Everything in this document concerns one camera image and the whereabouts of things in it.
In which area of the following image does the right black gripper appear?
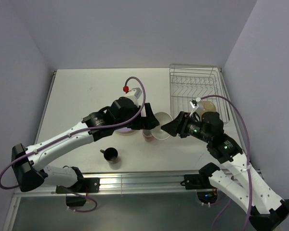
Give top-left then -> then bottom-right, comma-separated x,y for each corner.
160,110 -> 211,143

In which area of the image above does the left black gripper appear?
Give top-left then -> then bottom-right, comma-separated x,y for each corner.
114,103 -> 159,130

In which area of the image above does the orange white bowl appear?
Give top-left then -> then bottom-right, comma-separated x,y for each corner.
151,112 -> 173,141

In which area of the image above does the pink coffee mug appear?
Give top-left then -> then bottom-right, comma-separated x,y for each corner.
142,129 -> 155,142

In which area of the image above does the beige ceramic bowl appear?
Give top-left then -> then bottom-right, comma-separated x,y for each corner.
197,101 -> 217,117

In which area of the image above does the dark brown mug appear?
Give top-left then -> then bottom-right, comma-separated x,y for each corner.
100,147 -> 119,164

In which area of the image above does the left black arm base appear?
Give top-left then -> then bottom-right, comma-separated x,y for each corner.
55,177 -> 100,210

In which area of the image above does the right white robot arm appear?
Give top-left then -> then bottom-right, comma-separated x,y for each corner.
161,112 -> 289,231

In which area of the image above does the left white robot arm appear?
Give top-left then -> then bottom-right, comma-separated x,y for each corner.
12,97 -> 159,192

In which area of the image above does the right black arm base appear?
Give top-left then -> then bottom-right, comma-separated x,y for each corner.
180,174 -> 218,205

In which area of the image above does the purple plastic plate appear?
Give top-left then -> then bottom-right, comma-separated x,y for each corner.
117,128 -> 133,133

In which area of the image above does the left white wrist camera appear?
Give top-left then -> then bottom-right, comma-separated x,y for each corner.
123,86 -> 143,106

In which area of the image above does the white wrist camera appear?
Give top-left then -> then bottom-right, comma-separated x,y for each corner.
123,86 -> 143,106
189,97 -> 203,117

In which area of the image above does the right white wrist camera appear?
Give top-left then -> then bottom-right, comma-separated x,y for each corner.
189,97 -> 203,117

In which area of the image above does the wire dish rack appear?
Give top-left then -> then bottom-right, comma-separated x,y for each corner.
169,64 -> 227,118

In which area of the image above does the aluminium mounting rail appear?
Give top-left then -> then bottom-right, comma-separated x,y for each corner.
13,168 -> 263,198

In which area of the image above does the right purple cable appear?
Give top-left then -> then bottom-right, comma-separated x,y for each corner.
201,95 -> 253,231

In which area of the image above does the purple cable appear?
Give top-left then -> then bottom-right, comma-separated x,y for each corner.
0,77 -> 145,214
201,95 -> 253,231

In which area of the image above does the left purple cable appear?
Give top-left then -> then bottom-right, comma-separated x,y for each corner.
0,77 -> 145,214

